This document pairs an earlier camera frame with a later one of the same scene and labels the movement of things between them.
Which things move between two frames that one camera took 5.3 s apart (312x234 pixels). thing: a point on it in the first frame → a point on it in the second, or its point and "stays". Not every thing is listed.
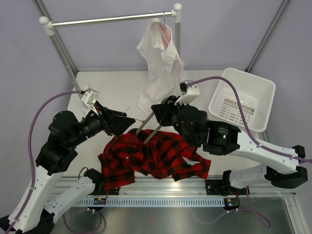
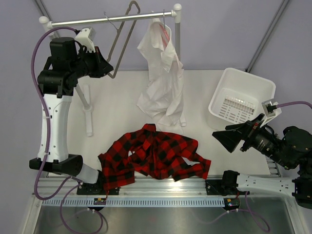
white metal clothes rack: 48,26 stays
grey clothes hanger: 145,121 → 114,75
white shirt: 166,67 stays
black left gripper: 114,122 → 102,67
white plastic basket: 257,95 stays
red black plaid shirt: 167,155 stays
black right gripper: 164,111 → 232,134
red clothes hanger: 165,34 stays
